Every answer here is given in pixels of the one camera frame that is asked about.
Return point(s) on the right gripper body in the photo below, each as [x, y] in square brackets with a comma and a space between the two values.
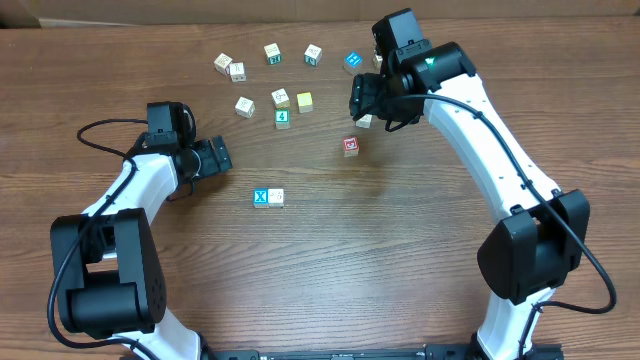
[377, 98]

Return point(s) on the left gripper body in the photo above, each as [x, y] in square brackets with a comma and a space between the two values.
[208, 159]

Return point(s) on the wooden letter A block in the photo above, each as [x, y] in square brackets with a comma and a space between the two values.
[364, 122]

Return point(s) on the blue X block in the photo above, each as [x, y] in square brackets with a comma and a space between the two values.
[261, 198]

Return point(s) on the plain wooden block front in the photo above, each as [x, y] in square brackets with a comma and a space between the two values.
[276, 197]

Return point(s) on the plain wooden block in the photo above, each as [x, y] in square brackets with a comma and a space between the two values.
[276, 197]
[245, 107]
[222, 63]

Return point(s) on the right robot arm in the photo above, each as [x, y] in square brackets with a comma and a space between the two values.
[539, 229]

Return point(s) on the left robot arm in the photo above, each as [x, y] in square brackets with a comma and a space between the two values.
[108, 287]

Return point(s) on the wooden block far right top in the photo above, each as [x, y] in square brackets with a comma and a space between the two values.
[377, 59]

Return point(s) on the blue top block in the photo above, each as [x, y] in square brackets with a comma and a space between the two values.
[352, 63]

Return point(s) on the red number 3 block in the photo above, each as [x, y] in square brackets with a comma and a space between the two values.
[350, 146]

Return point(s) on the plain wooden block left-middle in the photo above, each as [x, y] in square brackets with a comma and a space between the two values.
[245, 107]

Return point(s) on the yellow top block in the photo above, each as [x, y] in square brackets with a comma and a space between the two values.
[305, 102]

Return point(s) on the wooden block teal side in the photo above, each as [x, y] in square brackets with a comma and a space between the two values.
[312, 55]

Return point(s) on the green number 4 block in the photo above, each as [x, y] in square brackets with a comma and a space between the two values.
[282, 119]

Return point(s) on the wooden block yellow side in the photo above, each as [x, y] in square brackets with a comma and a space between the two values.
[280, 99]

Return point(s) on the wooden block red-edged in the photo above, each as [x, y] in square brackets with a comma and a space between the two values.
[237, 72]

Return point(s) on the plain wooden block far-left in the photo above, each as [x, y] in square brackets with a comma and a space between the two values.
[222, 63]

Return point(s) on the wooden block green H side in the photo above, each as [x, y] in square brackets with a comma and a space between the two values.
[273, 54]

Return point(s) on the cardboard strip at table back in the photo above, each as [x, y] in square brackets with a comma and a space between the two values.
[45, 13]

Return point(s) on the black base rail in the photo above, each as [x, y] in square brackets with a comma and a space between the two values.
[350, 355]

